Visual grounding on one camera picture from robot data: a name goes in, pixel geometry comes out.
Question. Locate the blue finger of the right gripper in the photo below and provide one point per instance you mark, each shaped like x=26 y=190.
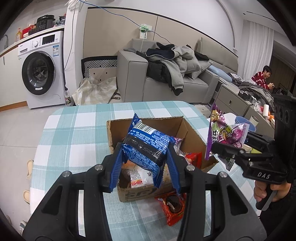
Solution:
x=261 y=143

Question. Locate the white washing machine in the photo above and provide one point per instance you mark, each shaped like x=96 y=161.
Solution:
x=42 y=69

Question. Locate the blue cookie pack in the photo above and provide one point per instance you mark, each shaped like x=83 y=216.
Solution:
x=147 y=147

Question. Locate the checked teal tablecloth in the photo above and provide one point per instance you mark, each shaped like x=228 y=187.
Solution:
x=75 y=139

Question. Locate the white chips bag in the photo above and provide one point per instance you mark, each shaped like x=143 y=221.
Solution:
x=135 y=175

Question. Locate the brown cardboard box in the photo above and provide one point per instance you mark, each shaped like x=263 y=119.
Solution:
x=186 y=140

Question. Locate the red snack bag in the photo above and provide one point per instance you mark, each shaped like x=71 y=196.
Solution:
x=194 y=159

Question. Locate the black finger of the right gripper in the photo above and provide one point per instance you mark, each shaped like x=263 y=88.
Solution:
x=229 y=154

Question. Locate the white curtain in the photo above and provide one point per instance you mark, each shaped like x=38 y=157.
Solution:
x=256 y=49

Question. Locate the white wall socket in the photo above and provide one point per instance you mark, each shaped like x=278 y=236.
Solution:
x=143 y=31

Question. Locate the purple candy bag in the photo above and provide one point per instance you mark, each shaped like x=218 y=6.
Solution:
x=220 y=131

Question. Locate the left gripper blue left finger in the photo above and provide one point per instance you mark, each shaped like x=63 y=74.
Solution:
x=112 y=168

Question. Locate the blue bowl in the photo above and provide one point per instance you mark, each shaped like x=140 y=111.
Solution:
x=240 y=119

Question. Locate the crumpled beige cloth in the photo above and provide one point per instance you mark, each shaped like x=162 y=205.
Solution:
x=92 y=91

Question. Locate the red gold candy pack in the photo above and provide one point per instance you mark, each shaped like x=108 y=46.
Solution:
x=173 y=206

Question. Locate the black patterned chair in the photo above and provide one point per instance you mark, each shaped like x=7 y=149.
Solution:
x=97 y=62

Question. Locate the person in red sweater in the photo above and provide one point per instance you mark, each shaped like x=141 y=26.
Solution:
x=260 y=78

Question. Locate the grey sofa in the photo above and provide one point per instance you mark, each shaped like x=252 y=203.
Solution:
x=134 y=84

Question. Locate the grey drawer cabinet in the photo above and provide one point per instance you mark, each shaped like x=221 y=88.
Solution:
x=228 y=101

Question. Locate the black rice cooker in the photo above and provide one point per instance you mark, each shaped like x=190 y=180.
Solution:
x=45 y=22

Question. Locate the person's right hand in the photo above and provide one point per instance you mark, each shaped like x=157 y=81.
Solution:
x=260 y=190

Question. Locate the yellow oil bottle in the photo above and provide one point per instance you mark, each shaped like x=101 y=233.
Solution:
x=18 y=35

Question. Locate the pile of jackets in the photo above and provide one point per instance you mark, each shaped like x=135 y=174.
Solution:
x=169 y=64

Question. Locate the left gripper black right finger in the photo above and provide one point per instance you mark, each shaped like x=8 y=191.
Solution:
x=177 y=168

